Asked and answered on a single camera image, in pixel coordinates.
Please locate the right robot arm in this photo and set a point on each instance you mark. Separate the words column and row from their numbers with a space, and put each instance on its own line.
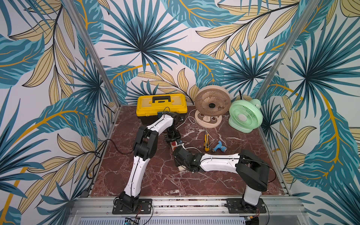
column 248, row 166

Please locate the left aluminium corner post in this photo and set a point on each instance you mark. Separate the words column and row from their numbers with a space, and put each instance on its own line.
column 74, row 15

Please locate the aluminium corner post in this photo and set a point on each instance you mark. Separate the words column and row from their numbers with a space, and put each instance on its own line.
column 74, row 15
column 309, row 9

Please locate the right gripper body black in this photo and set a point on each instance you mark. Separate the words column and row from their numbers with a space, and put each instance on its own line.
column 178, row 153

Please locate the yellow black utility knife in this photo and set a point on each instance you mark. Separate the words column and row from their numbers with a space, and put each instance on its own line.
column 206, row 143

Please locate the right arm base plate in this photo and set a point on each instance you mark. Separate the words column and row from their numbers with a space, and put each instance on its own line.
column 237, row 205

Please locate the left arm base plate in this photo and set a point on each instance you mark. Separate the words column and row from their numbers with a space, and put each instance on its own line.
column 141, row 206

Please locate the blue glue gun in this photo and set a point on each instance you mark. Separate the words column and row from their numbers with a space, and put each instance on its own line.
column 219, row 147

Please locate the beige desk fan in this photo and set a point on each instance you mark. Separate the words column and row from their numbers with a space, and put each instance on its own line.
column 211, row 103

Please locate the yellow black toolbox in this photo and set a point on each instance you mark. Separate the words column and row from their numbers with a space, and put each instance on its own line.
column 150, row 108

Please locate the green desk fan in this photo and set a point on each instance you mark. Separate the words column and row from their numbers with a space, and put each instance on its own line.
column 245, row 116

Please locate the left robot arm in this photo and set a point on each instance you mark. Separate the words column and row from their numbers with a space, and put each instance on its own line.
column 145, row 147

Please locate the aluminium front rail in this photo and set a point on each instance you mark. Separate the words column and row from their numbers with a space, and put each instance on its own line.
column 196, row 210

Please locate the beige power strip red sockets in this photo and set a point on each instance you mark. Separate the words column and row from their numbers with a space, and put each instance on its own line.
column 174, row 145

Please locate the right aluminium corner post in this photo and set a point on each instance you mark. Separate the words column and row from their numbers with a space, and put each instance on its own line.
column 309, row 9

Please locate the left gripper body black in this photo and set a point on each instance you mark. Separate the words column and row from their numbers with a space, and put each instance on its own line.
column 172, row 134

